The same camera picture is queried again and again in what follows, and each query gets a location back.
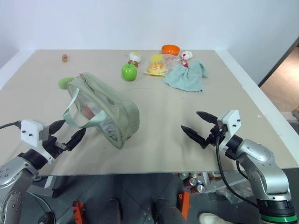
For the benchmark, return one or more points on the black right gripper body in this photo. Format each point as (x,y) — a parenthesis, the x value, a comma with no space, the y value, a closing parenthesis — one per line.
(216,136)

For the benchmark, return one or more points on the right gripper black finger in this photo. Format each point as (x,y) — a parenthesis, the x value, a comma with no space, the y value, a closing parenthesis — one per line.
(209,117)
(194,134)

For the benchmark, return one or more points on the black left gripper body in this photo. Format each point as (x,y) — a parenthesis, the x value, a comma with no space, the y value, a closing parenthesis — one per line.
(50,145)

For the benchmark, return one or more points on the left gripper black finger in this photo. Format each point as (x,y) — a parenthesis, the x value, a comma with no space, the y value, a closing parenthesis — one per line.
(76,138)
(56,126)

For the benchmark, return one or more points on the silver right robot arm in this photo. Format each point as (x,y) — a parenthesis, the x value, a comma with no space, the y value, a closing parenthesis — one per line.
(264,163)

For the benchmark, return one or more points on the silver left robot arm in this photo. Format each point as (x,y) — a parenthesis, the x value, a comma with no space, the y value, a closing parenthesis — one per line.
(11,170)

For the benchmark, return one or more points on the green soft toy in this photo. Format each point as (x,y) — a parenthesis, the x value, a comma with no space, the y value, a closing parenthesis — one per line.
(63,83)

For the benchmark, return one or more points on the teal cloth towel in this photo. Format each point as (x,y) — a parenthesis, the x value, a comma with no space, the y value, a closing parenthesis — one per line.
(187,78)

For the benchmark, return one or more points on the blue drink can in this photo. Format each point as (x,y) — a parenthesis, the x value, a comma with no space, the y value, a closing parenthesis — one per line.
(200,180)

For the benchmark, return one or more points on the crumpled clear plastic wrap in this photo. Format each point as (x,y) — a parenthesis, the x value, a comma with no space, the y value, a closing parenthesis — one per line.
(236,189)

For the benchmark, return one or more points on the white red plush toy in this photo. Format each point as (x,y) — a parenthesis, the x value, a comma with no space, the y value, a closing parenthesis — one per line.
(187,55)

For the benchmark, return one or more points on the small red brown figurine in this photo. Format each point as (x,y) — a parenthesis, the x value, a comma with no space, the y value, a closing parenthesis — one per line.
(65,58)

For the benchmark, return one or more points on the orange black stand clamp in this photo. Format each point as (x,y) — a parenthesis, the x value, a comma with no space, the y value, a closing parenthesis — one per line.
(77,211)
(185,204)

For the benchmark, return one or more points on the clear bag with yellow toy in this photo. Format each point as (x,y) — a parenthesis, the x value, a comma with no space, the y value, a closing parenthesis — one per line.
(157,66)

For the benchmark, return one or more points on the orange plastic bowl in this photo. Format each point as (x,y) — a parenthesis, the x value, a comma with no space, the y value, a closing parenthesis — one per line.
(170,49)

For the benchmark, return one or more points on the white shoe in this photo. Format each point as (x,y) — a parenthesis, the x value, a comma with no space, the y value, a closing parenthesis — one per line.
(216,219)

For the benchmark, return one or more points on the dark rounded shape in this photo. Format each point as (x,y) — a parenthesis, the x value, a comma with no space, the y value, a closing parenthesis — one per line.
(167,213)

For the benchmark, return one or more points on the green apple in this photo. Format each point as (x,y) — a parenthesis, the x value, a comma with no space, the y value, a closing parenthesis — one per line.
(129,72)

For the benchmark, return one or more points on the white yellow plush chick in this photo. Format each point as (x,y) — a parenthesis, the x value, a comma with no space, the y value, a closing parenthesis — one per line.
(135,57)

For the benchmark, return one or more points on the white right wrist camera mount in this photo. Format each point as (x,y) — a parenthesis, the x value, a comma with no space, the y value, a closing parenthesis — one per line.
(231,121)

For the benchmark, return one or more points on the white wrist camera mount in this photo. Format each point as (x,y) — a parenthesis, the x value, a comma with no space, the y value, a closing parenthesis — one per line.
(30,130)
(231,121)

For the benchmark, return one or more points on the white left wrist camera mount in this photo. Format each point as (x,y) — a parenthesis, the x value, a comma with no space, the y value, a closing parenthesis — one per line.
(30,130)

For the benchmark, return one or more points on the grey metal table bracket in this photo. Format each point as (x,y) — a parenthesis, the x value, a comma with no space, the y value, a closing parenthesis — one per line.
(42,190)

